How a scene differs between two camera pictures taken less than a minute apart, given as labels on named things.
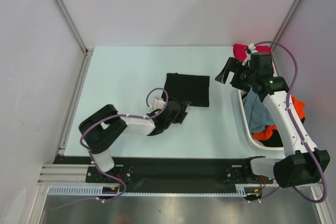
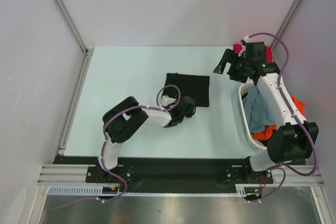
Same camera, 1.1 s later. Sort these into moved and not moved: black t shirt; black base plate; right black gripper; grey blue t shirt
Moved: right black gripper
Not moved: grey blue t shirt; black base plate; black t shirt
